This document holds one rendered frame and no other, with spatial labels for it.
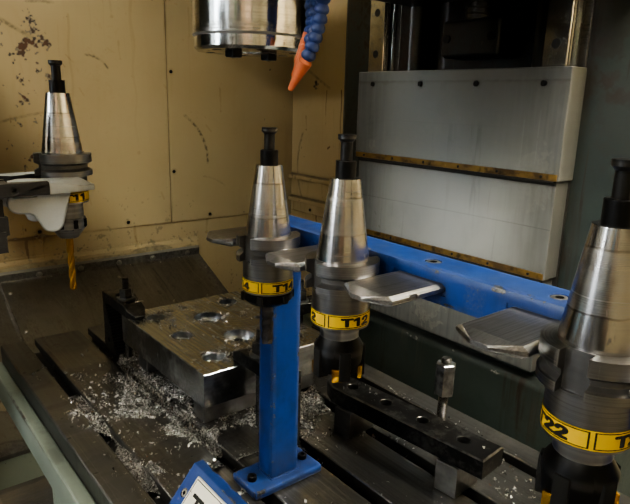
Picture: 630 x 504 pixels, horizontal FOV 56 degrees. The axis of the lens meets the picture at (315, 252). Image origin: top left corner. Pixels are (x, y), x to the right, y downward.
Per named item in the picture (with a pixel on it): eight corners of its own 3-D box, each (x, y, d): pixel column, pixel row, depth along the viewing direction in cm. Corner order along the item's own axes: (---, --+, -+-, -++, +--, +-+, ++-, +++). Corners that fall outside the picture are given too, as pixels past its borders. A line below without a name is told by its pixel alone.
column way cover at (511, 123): (532, 377, 102) (572, 65, 90) (348, 302, 138) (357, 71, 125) (547, 370, 106) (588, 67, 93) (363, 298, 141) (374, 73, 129)
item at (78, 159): (101, 175, 70) (100, 153, 69) (50, 179, 65) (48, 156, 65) (76, 170, 74) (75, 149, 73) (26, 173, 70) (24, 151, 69)
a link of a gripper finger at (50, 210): (97, 225, 70) (10, 231, 67) (93, 175, 69) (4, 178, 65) (100, 230, 68) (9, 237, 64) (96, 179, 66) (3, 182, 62)
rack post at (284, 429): (256, 502, 69) (256, 254, 62) (231, 479, 73) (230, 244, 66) (322, 471, 75) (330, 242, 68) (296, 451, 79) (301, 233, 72)
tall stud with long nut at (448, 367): (440, 453, 80) (448, 363, 76) (424, 443, 82) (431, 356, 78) (453, 446, 81) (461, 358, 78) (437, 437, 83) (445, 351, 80)
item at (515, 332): (516, 366, 34) (517, 353, 34) (443, 337, 38) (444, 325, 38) (578, 339, 38) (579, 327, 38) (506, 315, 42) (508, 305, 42)
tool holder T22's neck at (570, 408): (646, 434, 35) (655, 384, 34) (610, 466, 32) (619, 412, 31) (564, 401, 38) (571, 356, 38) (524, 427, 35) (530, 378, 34)
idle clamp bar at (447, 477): (476, 512, 68) (482, 462, 67) (319, 422, 86) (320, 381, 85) (498, 493, 72) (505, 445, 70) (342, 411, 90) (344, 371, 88)
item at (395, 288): (380, 312, 42) (381, 301, 42) (332, 292, 46) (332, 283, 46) (443, 294, 47) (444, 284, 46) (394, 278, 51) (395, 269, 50)
